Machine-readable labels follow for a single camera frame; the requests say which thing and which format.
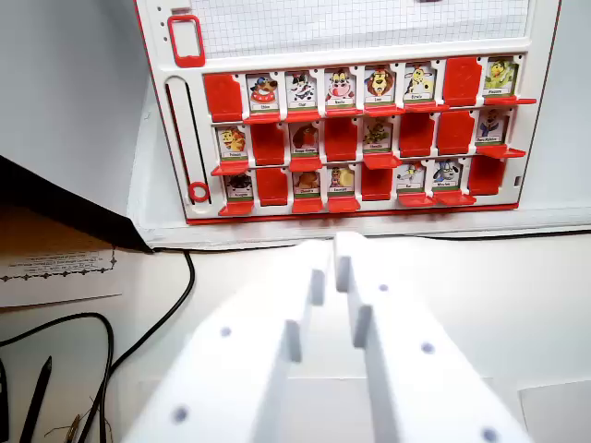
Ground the red plastic flap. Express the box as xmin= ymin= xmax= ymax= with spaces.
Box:
xmin=242 ymin=112 xmax=282 ymax=126

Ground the dog picture card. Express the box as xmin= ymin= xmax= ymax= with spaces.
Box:
xmin=246 ymin=74 xmax=281 ymax=113

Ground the blank white paper sheet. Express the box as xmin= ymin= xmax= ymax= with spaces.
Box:
xmin=516 ymin=380 xmax=591 ymax=443

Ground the printed white paper sheet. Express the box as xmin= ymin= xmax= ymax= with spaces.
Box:
xmin=0 ymin=247 xmax=125 ymax=309

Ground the black pen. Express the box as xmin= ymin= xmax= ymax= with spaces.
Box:
xmin=18 ymin=354 xmax=54 ymax=443

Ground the red and white game board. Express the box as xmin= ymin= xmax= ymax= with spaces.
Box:
xmin=133 ymin=0 xmax=563 ymax=226

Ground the thin black cable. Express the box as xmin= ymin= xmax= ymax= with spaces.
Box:
xmin=423 ymin=231 xmax=591 ymax=242

